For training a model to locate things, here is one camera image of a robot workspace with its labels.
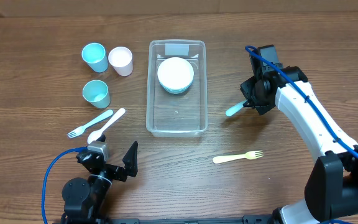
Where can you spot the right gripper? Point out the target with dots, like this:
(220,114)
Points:
(245,89)

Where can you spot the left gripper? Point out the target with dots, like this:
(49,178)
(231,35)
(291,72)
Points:
(131,165)

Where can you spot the blue fork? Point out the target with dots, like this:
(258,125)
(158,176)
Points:
(81,129)
(236,108)

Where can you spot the green plastic cup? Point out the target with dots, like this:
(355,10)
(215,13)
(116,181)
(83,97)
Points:
(96,92)

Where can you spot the yellow plastic fork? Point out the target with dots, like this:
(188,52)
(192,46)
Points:
(249,155)

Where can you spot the green-blue bowl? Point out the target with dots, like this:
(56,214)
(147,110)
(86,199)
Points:
(175,92)

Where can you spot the blue bowl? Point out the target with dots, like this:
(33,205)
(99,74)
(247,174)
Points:
(165,87)

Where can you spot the pink plastic bowl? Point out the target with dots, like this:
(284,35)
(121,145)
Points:
(175,73)

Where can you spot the pink plastic cup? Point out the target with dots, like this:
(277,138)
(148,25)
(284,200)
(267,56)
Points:
(121,60)

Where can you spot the blue plastic cup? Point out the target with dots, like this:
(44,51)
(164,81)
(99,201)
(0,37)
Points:
(94,54)

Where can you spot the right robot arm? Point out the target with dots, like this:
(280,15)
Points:
(331,191)

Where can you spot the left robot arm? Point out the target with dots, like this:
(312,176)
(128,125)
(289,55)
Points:
(84,197)

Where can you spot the clear plastic container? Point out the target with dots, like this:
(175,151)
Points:
(177,102)

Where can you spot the white plastic spoon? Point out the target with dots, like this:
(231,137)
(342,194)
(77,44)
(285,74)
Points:
(98,133)

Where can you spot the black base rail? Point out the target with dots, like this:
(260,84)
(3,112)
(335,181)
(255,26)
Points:
(246,219)

